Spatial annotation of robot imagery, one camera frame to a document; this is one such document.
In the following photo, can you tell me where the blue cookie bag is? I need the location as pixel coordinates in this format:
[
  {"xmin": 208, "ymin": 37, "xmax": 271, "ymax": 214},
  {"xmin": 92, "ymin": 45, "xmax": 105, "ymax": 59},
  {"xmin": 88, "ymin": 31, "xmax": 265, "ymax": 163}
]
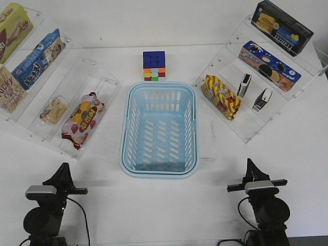
[{"xmin": 12, "ymin": 29, "xmax": 66, "ymax": 91}]

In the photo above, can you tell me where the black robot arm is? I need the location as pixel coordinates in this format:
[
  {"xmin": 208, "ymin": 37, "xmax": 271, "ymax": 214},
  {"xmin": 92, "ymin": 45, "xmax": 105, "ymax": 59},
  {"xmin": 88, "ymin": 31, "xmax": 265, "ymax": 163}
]
[
  {"xmin": 227, "ymin": 158, "xmax": 290, "ymax": 245},
  {"xmin": 23, "ymin": 162, "xmax": 88, "ymax": 245}
]

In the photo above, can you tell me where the black wafer biscuit box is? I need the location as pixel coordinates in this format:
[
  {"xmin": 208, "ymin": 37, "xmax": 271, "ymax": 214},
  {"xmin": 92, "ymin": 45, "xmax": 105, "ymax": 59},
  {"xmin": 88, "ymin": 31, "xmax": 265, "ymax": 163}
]
[{"xmin": 251, "ymin": 1, "xmax": 314, "ymax": 57}]

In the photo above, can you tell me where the yellow green snack box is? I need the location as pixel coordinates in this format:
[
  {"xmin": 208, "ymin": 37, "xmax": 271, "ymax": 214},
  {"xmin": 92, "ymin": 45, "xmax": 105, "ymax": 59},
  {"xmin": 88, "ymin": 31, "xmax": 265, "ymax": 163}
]
[{"xmin": 1, "ymin": 3, "xmax": 34, "ymax": 64}]

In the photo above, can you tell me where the clear acrylic right shelf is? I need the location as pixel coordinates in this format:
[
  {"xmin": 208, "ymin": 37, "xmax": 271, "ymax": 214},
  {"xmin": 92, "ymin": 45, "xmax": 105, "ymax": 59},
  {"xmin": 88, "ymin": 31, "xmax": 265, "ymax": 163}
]
[{"xmin": 194, "ymin": 16, "xmax": 326, "ymax": 142}]

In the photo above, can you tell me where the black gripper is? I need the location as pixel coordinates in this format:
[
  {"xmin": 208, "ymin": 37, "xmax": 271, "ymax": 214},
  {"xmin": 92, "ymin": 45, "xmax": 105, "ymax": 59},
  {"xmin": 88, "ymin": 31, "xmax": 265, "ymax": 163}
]
[
  {"xmin": 227, "ymin": 158, "xmax": 288, "ymax": 192},
  {"xmin": 43, "ymin": 162, "xmax": 88, "ymax": 197}
]

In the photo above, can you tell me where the black white tissue pack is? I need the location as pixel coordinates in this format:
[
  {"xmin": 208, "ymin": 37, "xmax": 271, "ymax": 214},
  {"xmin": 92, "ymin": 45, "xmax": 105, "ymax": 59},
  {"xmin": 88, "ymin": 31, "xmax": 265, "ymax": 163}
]
[
  {"xmin": 252, "ymin": 88, "xmax": 273, "ymax": 112},
  {"xmin": 237, "ymin": 73, "xmax": 252, "ymax": 97}
]

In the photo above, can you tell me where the pink strawberry snack bag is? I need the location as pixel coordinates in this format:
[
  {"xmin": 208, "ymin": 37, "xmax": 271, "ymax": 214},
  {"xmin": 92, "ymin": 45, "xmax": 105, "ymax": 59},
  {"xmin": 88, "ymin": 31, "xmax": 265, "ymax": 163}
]
[{"xmin": 61, "ymin": 92, "xmax": 105, "ymax": 150}]

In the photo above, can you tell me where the blue orange Oreo box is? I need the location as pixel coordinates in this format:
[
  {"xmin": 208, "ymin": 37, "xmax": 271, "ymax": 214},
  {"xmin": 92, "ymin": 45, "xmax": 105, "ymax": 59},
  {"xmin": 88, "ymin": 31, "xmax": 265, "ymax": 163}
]
[{"xmin": 238, "ymin": 40, "xmax": 302, "ymax": 92}]

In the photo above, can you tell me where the yellow red striped snack bag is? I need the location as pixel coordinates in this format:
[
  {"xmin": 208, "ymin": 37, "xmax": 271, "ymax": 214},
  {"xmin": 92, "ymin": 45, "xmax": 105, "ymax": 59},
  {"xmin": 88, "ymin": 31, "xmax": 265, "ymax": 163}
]
[{"xmin": 201, "ymin": 74, "xmax": 241, "ymax": 120}]

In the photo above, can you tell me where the beige Pocky box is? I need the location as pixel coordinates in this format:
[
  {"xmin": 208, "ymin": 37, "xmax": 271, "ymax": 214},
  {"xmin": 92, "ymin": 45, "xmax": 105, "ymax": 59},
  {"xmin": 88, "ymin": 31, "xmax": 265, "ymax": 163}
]
[{"xmin": 1, "ymin": 64, "xmax": 27, "ymax": 113}]

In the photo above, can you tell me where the clear acrylic shelf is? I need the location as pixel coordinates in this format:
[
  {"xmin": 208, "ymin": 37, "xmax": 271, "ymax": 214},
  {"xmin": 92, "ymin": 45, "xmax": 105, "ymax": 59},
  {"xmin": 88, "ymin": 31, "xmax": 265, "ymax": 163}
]
[
  {"xmin": 0, "ymin": 7, "xmax": 121, "ymax": 161},
  {"xmin": 194, "ymin": 16, "xmax": 326, "ymax": 142}
]

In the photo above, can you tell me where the clear acrylic left shelf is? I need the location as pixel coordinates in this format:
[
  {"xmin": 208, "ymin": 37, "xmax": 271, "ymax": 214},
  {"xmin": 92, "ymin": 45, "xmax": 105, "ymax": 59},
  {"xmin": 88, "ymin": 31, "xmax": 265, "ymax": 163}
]
[{"xmin": 0, "ymin": 7, "xmax": 121, "ymax": 161}]

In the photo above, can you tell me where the bread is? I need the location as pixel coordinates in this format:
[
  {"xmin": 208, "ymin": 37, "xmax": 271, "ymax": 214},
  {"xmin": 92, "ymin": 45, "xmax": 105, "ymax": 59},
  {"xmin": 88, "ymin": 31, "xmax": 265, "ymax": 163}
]
[{"xmin": 39, "ymin": 96, "xmax": 68, "ymax": 125}]

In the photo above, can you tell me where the light blue plastic basket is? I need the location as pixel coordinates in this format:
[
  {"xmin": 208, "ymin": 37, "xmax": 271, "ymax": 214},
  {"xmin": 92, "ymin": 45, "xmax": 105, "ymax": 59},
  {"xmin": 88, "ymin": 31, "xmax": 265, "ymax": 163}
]
[{"xmin": 119, "ymin": 81, "xmax": 200, "ymax": 179}]

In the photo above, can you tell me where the multicolour puzzle cube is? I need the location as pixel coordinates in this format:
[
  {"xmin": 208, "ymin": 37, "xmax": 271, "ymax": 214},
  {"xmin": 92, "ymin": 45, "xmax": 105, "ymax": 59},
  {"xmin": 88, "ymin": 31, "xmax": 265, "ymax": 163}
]
[{"xmin": 142, "ymin": 51, "xmax": 166, "ymax": 81}]

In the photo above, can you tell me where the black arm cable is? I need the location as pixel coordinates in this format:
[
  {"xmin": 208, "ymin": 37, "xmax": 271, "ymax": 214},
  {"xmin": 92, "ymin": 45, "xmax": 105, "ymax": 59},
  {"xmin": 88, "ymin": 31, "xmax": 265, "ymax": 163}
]
[
  {"xmin": 217, "ymin": 197, "xmax": 257, "ymax": 246},
  {"xmin": 19, "ymin": 197, "xmax": 91, "ymax": 246}
]

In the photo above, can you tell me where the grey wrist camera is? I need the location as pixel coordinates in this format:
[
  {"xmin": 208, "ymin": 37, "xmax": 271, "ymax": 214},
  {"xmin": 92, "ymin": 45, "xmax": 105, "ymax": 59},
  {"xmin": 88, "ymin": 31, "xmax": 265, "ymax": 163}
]
[
  {"xmin": 244, "ymin": 180, "xmax": 278, "ymax": 195},
  {"xmin": 25, "ymin": 185, "xmax": 57, "ymax": 199}
]

